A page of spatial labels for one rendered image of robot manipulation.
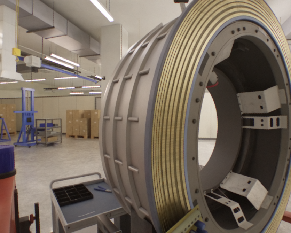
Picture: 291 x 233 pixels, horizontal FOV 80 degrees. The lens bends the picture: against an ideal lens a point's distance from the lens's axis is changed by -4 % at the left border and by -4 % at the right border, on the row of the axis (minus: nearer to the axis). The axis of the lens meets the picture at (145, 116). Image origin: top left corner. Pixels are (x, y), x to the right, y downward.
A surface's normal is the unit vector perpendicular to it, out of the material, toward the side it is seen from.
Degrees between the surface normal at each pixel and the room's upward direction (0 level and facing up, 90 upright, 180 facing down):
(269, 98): 104
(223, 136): 78
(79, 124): 90
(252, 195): 61
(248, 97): 117
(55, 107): 90
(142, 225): 90
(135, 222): 90
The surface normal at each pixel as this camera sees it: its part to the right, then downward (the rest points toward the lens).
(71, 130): -0.26, 0.02
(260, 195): 0.29, -0.47
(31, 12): 0.97, 0.00
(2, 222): 0.00, -1.00
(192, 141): 0.58, 0.02
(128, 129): 0.10, -0.01
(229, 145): -0.75, -0.39
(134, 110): -0.80, -0.19
